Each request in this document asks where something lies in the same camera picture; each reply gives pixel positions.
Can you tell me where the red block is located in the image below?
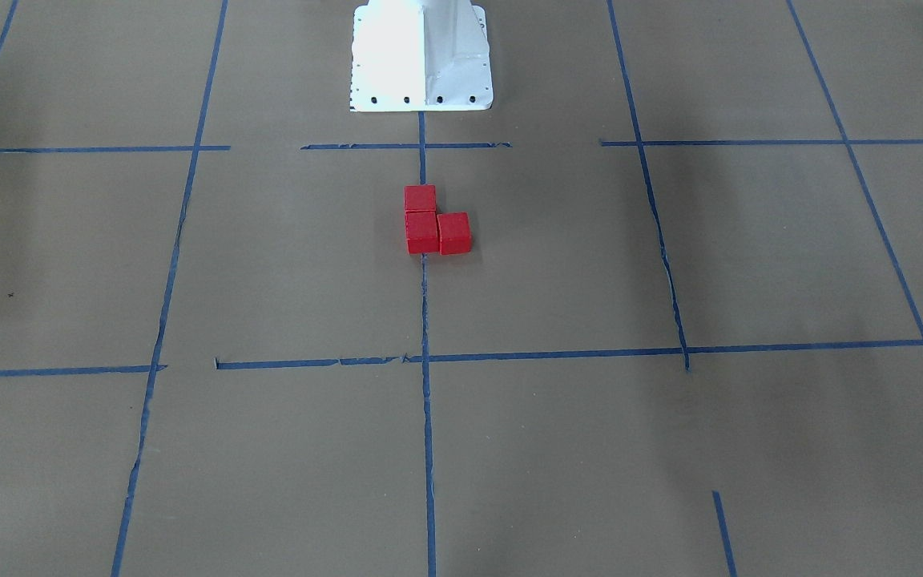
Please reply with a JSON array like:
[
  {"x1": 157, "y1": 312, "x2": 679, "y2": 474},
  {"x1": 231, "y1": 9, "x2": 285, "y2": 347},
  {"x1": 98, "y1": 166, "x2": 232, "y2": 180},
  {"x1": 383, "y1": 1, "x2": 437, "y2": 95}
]
[
  {"x1": 437, "y1": 212, "x2": 473, "y2": 256},
  {"x1": 404, "y1": 211, "x2": 440, "y2": 255}
]

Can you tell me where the red block picked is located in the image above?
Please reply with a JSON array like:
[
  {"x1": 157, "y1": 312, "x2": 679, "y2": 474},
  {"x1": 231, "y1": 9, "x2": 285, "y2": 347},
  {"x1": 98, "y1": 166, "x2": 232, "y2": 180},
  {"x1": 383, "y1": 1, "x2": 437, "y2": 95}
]
[{"x1": 403, "y1": 185, "x2": 438, "y2": 213}]

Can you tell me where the white central pedestal column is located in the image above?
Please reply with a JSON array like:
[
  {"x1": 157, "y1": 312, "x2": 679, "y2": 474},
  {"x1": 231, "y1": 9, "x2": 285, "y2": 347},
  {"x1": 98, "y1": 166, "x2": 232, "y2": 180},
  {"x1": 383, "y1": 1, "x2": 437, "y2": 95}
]
[{"x1": 349, "y1": 1, "x2": 494, "y2": 113}]

